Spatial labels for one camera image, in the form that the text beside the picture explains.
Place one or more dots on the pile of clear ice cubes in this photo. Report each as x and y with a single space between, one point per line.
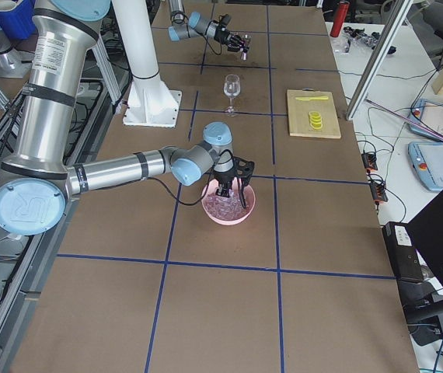
223 208

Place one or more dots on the black monitor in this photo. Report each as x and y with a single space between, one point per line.
423 235

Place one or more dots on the blue teach pendant near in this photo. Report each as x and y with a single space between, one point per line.
427 161

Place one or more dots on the bamboo cutting board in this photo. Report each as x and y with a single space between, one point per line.
298 115

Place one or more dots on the red metal bottle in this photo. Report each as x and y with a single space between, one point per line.
339 18

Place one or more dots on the blue teach pendant far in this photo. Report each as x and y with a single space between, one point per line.
426 116

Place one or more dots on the pink bowl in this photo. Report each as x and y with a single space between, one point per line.
249 195

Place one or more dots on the steel jigger measuring cup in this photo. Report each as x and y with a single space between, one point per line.
246 40

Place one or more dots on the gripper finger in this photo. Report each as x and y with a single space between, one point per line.
228 193
242 48
220 192
237 39

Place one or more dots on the blue teach pendant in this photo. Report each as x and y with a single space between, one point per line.
426 116
427 161

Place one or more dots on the clear wine glass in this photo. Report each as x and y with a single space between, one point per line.
231 89

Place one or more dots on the blue storage bin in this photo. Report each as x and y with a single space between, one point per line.
17 23

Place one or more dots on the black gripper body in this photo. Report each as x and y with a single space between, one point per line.
227 37
224 179

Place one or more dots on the yellow plastic knife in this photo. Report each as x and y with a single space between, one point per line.
311 98

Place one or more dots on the aluminium frame post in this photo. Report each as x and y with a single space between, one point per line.
395 21

